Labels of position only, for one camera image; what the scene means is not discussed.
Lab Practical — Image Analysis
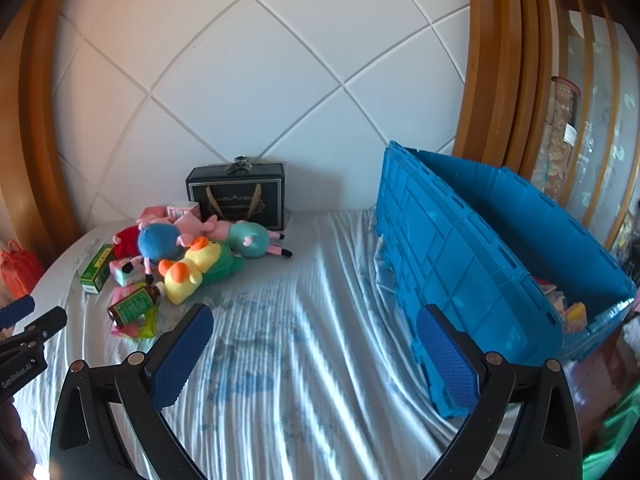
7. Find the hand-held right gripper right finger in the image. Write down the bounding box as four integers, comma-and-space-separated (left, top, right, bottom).
415, 304, 586, 480

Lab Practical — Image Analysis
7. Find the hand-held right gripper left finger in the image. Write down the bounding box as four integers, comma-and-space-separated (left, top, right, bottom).
49, 303, 216, 480

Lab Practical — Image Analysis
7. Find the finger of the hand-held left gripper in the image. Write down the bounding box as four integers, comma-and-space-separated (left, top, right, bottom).
10, 306, 68, 348
0, 295, 36, 330

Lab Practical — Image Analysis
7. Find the green medicine box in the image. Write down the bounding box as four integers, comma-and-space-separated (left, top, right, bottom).
79, 243, 117, 295

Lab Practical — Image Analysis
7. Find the blue plastic crate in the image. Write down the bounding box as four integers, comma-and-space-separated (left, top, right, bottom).
374, 141, 638, 418

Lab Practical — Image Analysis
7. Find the red bag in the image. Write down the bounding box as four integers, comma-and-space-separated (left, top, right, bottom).
0, 239, 46, 301

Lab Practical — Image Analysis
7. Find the yellow-green plastic packet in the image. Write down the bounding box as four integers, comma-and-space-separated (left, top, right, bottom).
137, 307, 160, 341

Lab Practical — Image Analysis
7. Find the brown bottle green label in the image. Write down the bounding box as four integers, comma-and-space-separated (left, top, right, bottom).
107, 282, 166, 328

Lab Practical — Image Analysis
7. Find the small pink box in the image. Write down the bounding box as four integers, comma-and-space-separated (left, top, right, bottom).
109, 256, 147, 287

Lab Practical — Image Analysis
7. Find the yellow duck plush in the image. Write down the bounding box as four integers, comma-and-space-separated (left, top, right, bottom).
158, 236, 247, 306

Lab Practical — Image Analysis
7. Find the red dress pig plush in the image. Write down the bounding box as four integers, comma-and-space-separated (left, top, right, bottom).
112, 212, 176, 261

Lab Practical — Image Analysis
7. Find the blue body pig plush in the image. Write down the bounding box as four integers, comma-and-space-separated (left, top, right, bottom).
131, 215, 211, 281

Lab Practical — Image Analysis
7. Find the white striped bed sheet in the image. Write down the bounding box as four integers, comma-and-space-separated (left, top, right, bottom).
12, 207, 521, 480

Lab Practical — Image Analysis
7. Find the teal dress pig plush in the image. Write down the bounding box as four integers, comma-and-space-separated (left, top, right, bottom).
200, 215, 294, 260

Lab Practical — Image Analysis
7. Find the flat pink packet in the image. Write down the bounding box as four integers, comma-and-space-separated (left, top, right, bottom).
136, 205, 171, 226

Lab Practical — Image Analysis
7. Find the pink carton box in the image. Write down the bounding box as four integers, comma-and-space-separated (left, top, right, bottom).
166, 201, 200, 223

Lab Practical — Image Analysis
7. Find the black gift box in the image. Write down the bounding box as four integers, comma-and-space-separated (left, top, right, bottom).
186, 156, 286, 231

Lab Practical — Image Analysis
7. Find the green cloth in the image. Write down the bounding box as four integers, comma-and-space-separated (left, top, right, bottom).
580, 390, 640, 480

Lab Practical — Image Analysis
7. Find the rolled floral mat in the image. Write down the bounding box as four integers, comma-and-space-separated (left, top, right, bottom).
530, 76, 583, 198

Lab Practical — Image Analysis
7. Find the wooden lattice partition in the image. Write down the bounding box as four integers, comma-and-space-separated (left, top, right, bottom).
550, 0, 640, 251

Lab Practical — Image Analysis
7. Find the wooden headboard frame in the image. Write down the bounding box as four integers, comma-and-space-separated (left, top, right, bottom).
17, 0, 101, 266

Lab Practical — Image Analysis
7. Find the wooden door frame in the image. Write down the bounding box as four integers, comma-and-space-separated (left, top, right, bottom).
452, 0, 556, 176

